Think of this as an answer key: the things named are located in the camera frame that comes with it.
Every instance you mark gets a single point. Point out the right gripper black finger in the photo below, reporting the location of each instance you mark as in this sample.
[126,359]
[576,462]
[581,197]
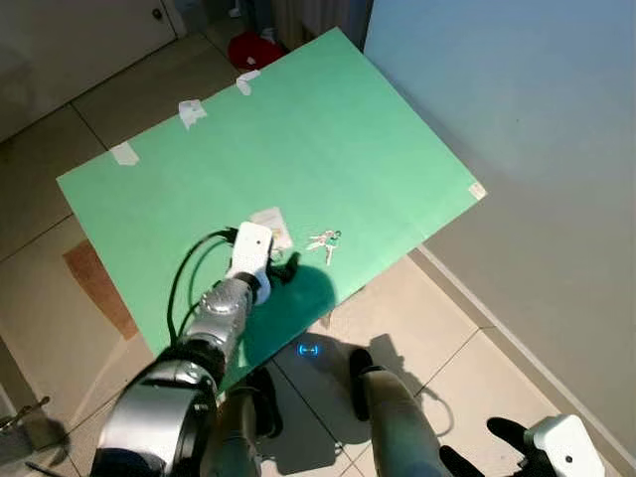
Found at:
[507,430]
[459,463]

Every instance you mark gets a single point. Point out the grey curtain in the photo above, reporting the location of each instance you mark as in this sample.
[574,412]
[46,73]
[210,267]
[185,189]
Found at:
[318,15]

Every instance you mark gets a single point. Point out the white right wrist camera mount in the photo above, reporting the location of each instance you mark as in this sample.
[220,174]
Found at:
[564,445]

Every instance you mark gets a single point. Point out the grey right robot leg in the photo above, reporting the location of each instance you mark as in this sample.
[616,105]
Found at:
[397,417]

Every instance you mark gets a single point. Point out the grey left robot leg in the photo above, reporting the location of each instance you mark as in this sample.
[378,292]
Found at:
[238,427]

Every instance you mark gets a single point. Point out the white door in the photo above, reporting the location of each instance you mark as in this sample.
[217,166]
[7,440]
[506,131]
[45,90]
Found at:
[79,50]

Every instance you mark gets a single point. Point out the green paper table cover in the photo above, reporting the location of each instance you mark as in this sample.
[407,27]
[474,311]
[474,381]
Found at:
[328,149]

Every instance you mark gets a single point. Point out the red round object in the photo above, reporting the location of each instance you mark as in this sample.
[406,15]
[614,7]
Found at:
[253,48]

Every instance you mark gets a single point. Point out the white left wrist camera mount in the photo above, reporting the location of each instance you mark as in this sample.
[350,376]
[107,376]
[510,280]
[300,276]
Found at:
[250,248]

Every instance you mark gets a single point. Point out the white tape piece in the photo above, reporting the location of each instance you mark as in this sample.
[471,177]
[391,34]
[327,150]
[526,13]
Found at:
[477,191]
[246,81]
[192,112]
[124,153]

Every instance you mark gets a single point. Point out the silver keys with green tag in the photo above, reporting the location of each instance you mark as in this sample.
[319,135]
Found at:
[325,241]

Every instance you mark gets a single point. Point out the brown wooden table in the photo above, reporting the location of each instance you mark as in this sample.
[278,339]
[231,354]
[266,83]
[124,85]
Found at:
[99,288]

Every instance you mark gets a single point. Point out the grey robot leg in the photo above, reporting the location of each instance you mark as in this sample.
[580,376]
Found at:
[397,417]
[238,427]

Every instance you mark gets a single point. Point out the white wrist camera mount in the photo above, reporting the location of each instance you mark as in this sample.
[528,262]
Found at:
[250,248]
[564,445]

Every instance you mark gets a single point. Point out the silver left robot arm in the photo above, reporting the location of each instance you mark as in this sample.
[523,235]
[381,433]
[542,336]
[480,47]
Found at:
[214,318]

